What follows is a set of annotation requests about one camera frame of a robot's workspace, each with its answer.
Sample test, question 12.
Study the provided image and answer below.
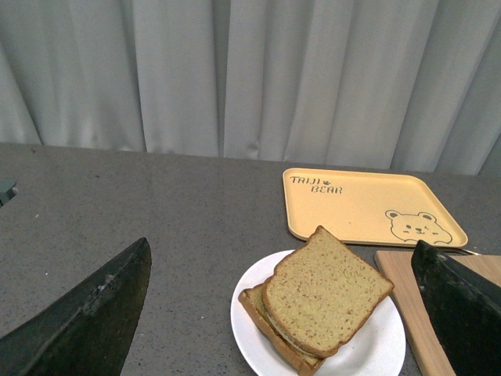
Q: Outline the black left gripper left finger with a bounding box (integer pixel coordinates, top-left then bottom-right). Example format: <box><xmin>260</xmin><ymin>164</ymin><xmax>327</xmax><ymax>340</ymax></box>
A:
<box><xmin>1</xmin><ymin>237</ymin><xmax>152</xmax><ymax>375</ymax></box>

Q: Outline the white round plate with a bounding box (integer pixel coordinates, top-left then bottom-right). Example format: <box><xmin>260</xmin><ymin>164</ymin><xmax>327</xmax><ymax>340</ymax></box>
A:
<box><xmin>230</xmin><ymin>250</ymin><xmax>406</xmax><ymax>376</ymax></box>

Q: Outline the metal cutting board handle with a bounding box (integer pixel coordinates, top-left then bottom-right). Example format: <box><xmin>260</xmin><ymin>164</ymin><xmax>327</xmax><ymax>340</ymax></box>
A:
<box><xmin>459</xmin><ymin>248</ymin><xmax>482</xmax><ymax>256</ymax></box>

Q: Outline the fake fried egg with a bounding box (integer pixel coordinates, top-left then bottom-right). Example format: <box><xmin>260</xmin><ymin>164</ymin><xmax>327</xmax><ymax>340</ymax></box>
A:
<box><xmin>265</xmin><ymin>310</ymin><xmax>318</xmax><ymax>357</ymax></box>

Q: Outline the yellow bear serving tray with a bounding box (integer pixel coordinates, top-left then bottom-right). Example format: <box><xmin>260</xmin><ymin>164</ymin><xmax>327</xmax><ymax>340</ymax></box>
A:
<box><xmin>283</xmin><ymin>168</ymin><xmax>468</xmax><ymax>248</ymax></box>

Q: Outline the grey curtain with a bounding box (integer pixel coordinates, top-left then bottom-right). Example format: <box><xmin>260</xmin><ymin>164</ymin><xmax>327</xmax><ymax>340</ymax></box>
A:
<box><xmin>1</xmin><ymin>1</ymin><xmax>500</xmax><ymax>176</ymax></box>

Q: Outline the grey object at table edge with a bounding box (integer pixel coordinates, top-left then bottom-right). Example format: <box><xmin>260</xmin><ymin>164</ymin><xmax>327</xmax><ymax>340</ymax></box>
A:
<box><xmin>0</xmin><ymin>179</ymin><xmax>17</xmax><ymax>207</ymax></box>

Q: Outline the bamboo cutting board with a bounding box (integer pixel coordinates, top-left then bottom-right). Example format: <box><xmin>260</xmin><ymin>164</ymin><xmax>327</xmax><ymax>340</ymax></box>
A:
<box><xmin>374</xmin><ymin>250</ymin><xmax>501</xmax><ymax>376</ymax></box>

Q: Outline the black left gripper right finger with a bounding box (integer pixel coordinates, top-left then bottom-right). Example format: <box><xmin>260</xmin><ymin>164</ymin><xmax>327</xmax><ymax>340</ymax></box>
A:
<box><xmin>411</xmin><ymin>240</ymin><xmax>500</xmax><ymax>375</ymax></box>

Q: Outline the bread slice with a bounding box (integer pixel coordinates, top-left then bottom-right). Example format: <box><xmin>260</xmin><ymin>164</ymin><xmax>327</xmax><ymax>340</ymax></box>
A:
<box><xmin>261</xmin><ymin>226</ymin><xmax>394</xmax><ymax>358</ymax></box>
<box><xmin>238</xmin><ymin>284</ymin><xmax>326</xmax><ymax>375</ymax></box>

